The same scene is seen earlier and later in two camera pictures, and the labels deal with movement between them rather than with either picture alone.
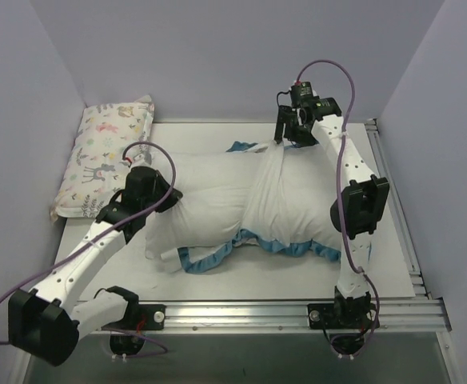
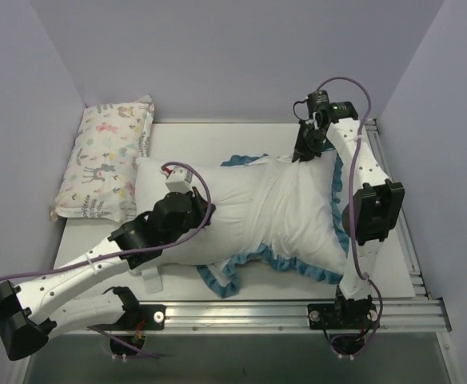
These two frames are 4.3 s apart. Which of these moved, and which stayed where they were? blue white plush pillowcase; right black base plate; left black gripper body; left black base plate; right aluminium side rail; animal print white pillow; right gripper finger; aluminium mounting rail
Moved: right gripper finger; blue white plush pillowcase; left black gripper body
Stayed: right aluminium side rail; left black base plate; animal print white pillow; right black base plate; aluminium mounting rail
